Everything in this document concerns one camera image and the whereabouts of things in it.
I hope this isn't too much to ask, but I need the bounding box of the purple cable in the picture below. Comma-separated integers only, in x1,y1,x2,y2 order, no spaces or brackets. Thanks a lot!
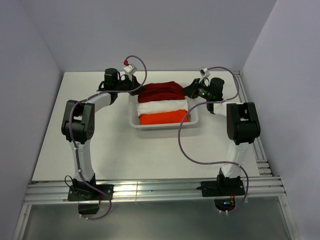
177,66,249,215
68,54,148,221

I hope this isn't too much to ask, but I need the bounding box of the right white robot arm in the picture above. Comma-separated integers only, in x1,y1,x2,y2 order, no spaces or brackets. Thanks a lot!
181,77,261,195

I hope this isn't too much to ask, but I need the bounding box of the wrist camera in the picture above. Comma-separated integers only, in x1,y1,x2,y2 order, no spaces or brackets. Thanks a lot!
123,60,138,77
199,67,210,86

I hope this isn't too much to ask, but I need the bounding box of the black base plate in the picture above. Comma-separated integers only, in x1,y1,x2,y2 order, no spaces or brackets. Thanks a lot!
67,184,114,202
196,178,245,197

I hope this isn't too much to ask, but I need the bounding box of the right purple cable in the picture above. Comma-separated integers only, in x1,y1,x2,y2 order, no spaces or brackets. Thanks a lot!
177,66,249,215

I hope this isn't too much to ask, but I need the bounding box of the white plastic basket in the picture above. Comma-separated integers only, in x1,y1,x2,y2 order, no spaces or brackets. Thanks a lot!
128,95,199,130

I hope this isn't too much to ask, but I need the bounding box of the rolled orange t-shirt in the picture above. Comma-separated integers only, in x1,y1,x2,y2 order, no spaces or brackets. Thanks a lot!
138,109,187,125

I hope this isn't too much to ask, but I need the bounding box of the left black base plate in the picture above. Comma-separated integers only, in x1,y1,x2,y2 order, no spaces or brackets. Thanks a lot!
67,184,114,202

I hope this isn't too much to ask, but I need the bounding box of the rolled white t-shirt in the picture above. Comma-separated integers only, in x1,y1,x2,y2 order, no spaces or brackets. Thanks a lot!
136,99,189,116

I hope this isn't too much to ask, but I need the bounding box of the dark red t-shirt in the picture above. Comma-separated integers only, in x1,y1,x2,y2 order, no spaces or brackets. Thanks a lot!
137,81,185,103

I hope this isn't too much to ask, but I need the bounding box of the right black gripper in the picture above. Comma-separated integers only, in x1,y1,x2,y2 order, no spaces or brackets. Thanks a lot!
180,78,213,100

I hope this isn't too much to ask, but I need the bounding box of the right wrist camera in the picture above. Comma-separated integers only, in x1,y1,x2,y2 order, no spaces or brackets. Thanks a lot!
199,67,210,86

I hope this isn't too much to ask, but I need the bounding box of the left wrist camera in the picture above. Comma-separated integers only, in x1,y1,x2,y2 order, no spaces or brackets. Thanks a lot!
123,60,138,77

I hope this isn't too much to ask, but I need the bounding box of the aluminium rail frame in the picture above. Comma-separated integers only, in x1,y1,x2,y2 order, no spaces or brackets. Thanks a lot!
13,71,300,240

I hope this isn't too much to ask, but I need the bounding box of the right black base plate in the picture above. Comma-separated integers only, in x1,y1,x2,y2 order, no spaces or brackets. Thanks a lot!
196,178,245,197

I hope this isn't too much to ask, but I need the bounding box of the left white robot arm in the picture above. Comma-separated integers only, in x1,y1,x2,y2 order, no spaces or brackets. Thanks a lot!
61,64,145,200

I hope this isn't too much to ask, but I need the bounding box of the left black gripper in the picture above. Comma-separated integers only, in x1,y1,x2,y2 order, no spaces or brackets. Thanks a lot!
114,74,147,97

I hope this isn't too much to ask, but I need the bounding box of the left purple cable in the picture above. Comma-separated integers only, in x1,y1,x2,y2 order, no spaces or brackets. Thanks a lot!
68,54,148,221

